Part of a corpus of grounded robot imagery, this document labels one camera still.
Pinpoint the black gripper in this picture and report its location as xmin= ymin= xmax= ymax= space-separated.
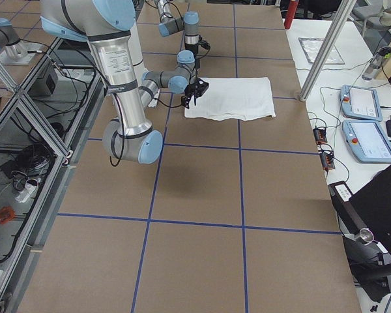
xmin=181 ymin=82 xmax=197 ymax=109
xmin=184 ymin=43 xmax=199 ymax=60

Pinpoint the white long-sleeve printed shirt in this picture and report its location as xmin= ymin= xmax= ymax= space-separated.
xmin=184 ymin=77 xmax=276 ymax=121

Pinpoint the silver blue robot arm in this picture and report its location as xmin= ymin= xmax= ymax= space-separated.
xmin=40 ymin=1 xmax=210 ymax=164
xmin=154 ymin=0 xmax=201 ymax=57

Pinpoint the red bottle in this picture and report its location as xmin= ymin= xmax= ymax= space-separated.
xmin=284 ymin=0 xmax=299 ymax=30

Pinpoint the silver foil tray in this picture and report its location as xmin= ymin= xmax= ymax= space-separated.
xmin=298 ymin=37 xmax=345 ymax=65

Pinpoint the upper orange black electronics box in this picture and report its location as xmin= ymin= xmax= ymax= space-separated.
xmin=313 ymin=127 xmax=328 ymax=145

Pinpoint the orange black electronics box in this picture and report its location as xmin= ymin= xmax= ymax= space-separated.
xmin=313 ymin=127 xmax=328 ymax=145
xmin=319 ymin=151 xmax=336 ymax=172

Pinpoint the lower orange black electronics box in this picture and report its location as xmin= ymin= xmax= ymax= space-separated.
xmin=319 ymin=151 xmax=336 ymax=172

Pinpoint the upper blue teach pendant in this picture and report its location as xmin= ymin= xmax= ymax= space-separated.
xmin=340 ymin=85 xmax=383 ymax=121

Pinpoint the blue teach pendant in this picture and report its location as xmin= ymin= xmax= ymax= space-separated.
xmin=341 ymin=120 xmax=391 ymax=164
xmin=340 ymin=85 xmax=383 ymax=121

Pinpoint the lower blue teach pendant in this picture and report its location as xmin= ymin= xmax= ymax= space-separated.
xmin=341 ymin=120 xmax=391 ymax=164

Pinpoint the white power strip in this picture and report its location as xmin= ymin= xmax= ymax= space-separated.
xmin=15 ymin=183 xmax=37 ymax=203

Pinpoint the clear water bottle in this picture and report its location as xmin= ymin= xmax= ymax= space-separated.
xmin=362 ymin=46 xmax=391 ymax=81

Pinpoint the black laptop computer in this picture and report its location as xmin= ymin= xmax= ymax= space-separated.
xmin=328 ymin=165 xmax=391 ymax=254

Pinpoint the black tripod stand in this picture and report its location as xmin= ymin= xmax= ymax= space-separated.
xmin=343 ymin=236 xmax=391 ymax=303

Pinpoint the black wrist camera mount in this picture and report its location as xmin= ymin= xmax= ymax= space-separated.
xmin=194 ymin=78 xmax=209 ymax=98
xmin=198 ymin=37 xmax=210 ymax=50

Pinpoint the white pedestal column base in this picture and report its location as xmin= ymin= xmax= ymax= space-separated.
xmin=128 ymin=23 xmax=148 ymax=86

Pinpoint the aluminium frame post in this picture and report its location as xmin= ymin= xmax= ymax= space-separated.
xmin=298 ymin=0 xmax=356 ymax=102

